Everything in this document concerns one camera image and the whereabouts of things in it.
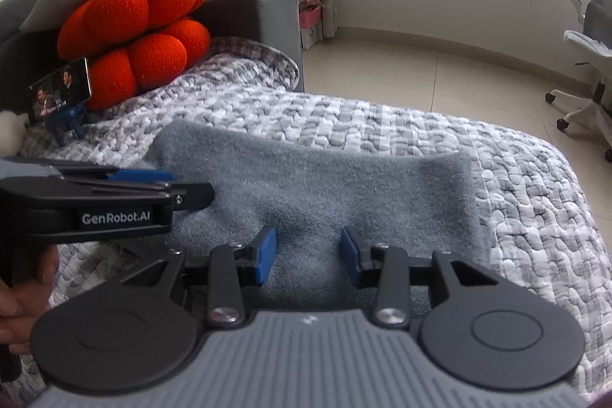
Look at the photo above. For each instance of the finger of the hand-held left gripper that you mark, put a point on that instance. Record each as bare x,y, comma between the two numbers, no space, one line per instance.
138,176
191,195

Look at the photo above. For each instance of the blue phone stand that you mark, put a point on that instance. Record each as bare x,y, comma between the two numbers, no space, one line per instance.
67,123

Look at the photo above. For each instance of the smartphone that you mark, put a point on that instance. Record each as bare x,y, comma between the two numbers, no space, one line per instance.
60,92

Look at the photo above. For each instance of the person's left hand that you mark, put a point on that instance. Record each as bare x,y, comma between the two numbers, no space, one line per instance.
28,307

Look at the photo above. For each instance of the orange knot cushion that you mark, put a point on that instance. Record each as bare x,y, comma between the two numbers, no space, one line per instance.
143,30

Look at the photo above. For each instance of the grey quilted blanket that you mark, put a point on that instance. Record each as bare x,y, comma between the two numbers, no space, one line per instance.
526,207

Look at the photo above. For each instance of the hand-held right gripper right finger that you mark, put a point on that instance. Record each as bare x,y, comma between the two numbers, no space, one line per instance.
349,255

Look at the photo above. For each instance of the pink storage box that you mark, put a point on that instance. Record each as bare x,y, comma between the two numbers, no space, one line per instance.
310,16

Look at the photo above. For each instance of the white plush toy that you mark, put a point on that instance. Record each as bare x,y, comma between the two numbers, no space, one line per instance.
12,133

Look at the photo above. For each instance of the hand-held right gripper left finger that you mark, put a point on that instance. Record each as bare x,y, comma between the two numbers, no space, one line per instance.
267,255

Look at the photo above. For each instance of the white office chair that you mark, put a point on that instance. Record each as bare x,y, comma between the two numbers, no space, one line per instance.
588,54

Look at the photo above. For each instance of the grey sofa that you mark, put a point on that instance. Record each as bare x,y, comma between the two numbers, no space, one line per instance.
258,16

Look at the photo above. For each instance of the grey knitted sweater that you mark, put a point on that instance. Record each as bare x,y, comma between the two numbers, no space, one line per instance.
334,188

